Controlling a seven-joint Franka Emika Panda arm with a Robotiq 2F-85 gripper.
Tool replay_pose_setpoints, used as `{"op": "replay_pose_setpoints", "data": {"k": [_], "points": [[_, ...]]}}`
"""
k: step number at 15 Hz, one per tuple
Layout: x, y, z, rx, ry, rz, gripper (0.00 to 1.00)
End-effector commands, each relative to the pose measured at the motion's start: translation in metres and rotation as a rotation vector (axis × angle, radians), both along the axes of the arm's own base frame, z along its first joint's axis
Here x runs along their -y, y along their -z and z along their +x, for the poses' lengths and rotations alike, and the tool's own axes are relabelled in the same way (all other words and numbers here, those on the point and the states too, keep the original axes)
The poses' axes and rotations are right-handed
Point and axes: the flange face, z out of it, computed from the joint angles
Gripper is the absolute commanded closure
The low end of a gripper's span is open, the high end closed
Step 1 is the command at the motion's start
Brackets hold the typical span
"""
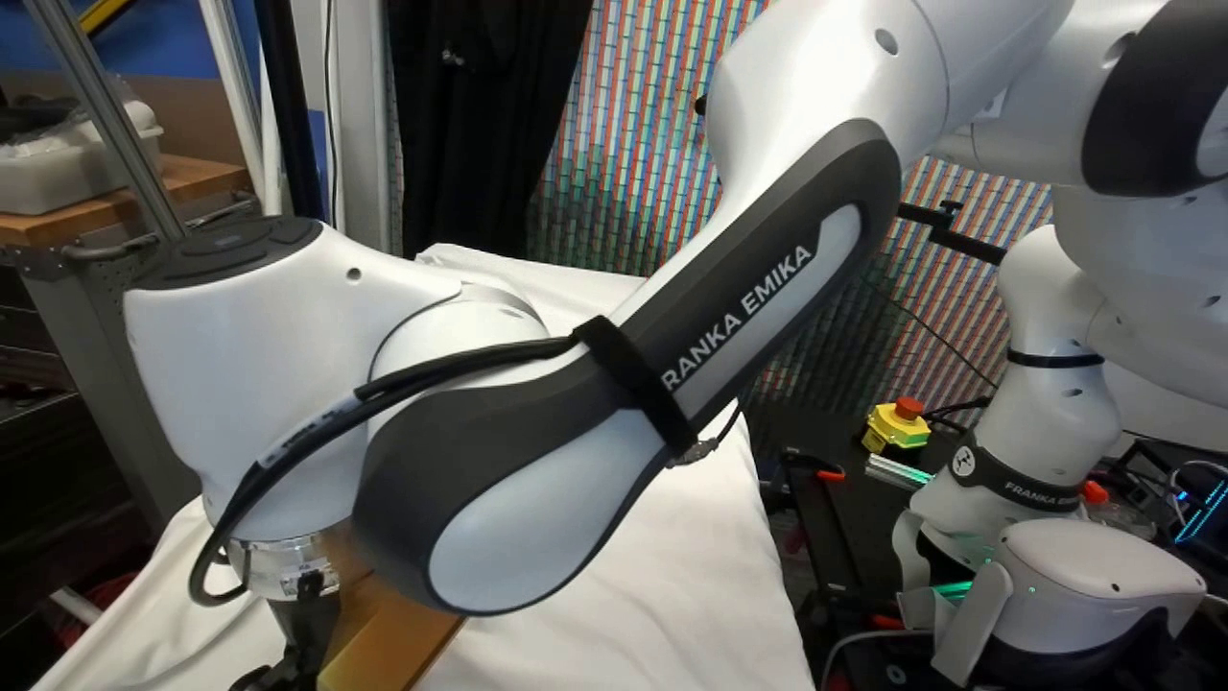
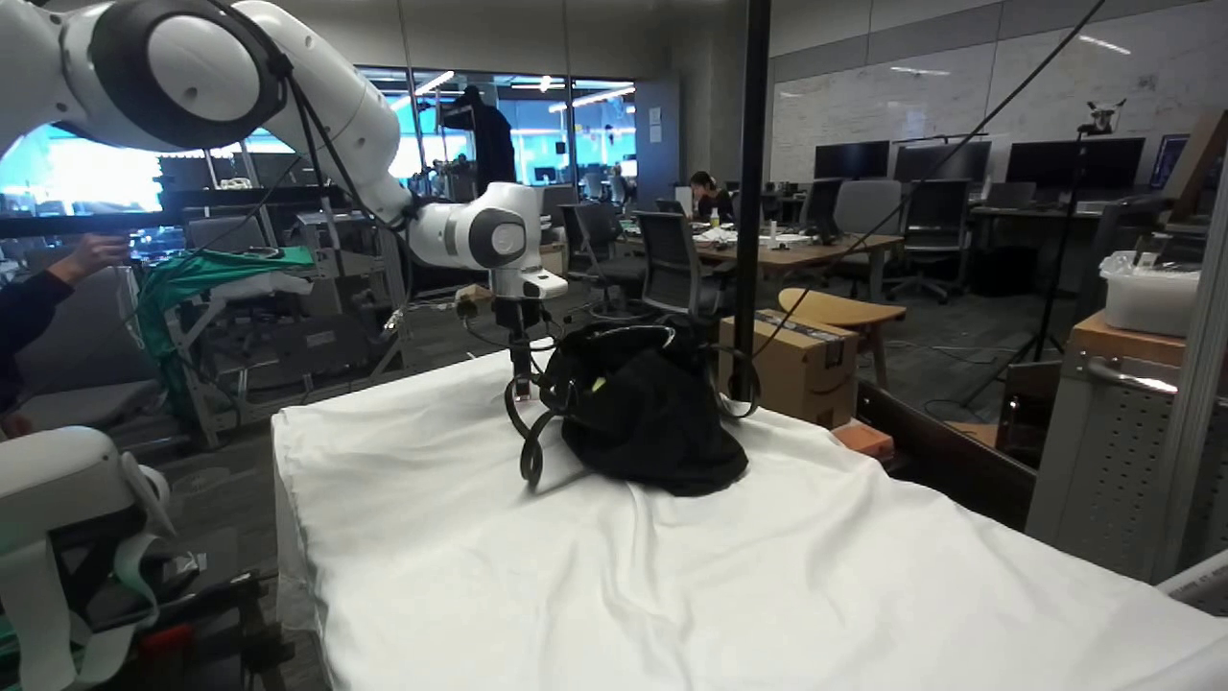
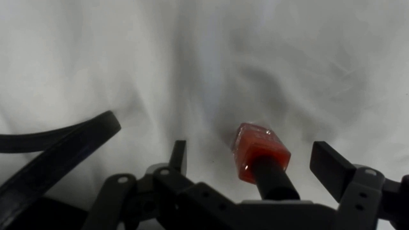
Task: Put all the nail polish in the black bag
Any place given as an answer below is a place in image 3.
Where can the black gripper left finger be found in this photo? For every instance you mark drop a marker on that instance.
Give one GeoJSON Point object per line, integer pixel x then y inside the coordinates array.
{"type": "Point", "coordinates": [170, 199]}

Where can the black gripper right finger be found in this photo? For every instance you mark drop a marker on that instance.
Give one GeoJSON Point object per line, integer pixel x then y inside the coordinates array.
{"type": "Point", "coordinates": [361, 191]}

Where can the orange nail polish bottle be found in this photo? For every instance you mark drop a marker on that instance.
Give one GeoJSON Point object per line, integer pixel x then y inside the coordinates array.
{"type": "Point", "coordinates": [259, 148]}

